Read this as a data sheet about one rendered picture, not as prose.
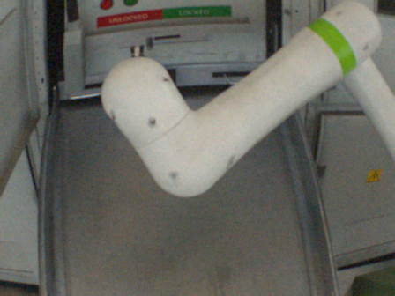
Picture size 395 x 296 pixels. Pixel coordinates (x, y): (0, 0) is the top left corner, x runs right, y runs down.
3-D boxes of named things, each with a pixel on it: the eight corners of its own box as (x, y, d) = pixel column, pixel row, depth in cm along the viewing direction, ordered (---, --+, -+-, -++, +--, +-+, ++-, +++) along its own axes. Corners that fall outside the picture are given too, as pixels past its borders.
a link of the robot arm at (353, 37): (380, 45, 115) (346, 1, 116) (398, 32, 103) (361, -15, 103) (333, 87, 113) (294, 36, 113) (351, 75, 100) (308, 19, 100)
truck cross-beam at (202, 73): (276, 83, 157) (276, 64, 153) (59, 100, 153) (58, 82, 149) (272, 71, 160) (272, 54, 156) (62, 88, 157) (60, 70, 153)
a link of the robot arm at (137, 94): (145, 45, 92) (85, 90, 93) (195, 112, 95) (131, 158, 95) (145, 41, 106) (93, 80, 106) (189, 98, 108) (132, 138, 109)
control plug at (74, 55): (84, 92, 140) (81, 33, 129) (65, 95, 140) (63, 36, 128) (86, 73, 146) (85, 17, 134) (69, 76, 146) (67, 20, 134)
